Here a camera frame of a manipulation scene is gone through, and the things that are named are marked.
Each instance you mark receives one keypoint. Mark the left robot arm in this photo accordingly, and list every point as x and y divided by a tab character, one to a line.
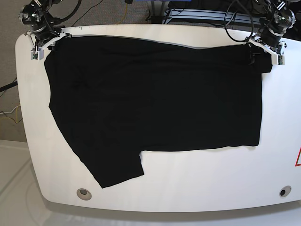
278	13

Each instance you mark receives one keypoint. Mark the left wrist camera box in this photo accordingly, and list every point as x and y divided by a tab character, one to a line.
278	59

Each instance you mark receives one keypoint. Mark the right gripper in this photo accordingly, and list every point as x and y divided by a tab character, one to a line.
40	38

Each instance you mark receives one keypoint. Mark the aluminium frame rail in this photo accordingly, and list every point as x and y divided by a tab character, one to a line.
216	16

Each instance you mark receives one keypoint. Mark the round table grommet hole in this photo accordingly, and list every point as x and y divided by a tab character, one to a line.
285	191

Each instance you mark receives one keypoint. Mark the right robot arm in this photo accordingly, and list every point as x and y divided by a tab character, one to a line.
42	24

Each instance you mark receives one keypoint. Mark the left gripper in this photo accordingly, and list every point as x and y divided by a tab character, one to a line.
266	41

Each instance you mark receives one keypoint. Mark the red triangle warning sticker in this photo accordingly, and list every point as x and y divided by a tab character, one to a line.
298	161

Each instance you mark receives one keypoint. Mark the black T-shirt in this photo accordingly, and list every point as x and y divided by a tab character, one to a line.
113	98

